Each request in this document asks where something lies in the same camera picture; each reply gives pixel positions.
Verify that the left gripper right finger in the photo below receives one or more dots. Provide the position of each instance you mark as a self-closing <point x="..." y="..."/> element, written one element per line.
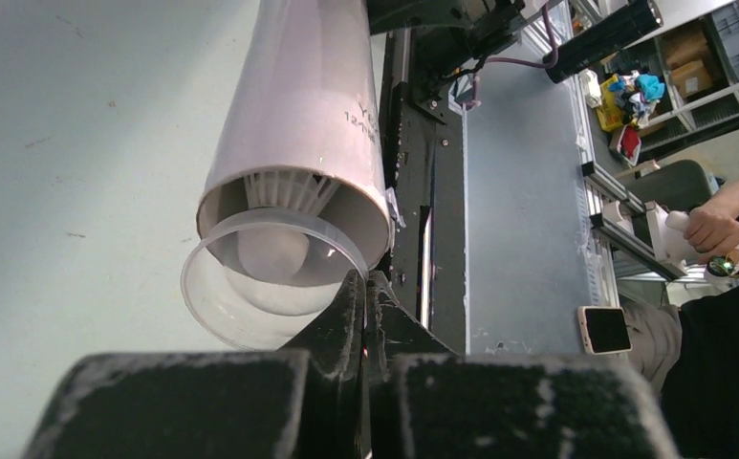
<point x="428" y="402"/>

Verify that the operator in dark clothes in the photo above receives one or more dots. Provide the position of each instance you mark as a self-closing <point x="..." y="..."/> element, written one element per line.
<point x="690" y="356"/>

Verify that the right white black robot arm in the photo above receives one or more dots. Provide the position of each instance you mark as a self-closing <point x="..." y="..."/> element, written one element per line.
<point x="457" y="38"/>

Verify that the cluttered background shelf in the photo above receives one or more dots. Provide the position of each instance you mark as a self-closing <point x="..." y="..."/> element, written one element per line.
<point x="698" y="60"/>

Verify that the white smartphone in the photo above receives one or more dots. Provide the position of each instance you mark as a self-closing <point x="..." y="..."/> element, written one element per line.
<point x="603" y="330"/>

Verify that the white shuttlecock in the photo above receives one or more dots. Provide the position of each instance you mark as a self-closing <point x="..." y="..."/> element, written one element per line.
<point x="276" y="254"/>

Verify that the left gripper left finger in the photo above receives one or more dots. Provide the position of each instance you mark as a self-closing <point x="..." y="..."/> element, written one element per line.
<point x="302" y="400"/>

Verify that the operator bare hand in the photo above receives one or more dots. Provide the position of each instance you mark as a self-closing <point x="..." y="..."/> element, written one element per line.
<point x="713" y="228"/>

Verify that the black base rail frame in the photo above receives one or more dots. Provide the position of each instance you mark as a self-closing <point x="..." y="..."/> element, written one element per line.
<point x="423" y="158"/>

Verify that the white shuttlecock tube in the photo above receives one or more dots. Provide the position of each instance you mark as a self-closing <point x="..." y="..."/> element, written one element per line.
<point x="306" y="99"/>

